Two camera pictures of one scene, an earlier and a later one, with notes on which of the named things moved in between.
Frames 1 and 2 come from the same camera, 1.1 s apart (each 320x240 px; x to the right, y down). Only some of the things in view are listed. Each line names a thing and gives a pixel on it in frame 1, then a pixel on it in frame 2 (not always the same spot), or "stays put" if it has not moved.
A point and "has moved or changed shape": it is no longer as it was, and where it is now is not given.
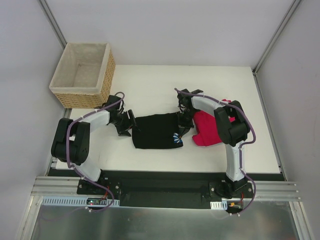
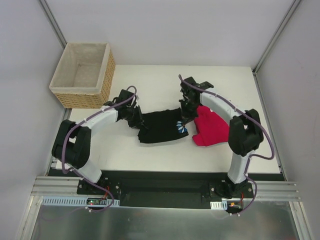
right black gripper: x=184 y=122 -> x=187 y=113
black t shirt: x=156 y=132 has moved or changed shape
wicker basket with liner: x=84 y=74 stays put
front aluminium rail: x=62 y=186 stays put
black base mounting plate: x=149 y=186 stays put
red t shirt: x=208 y=132 stays put
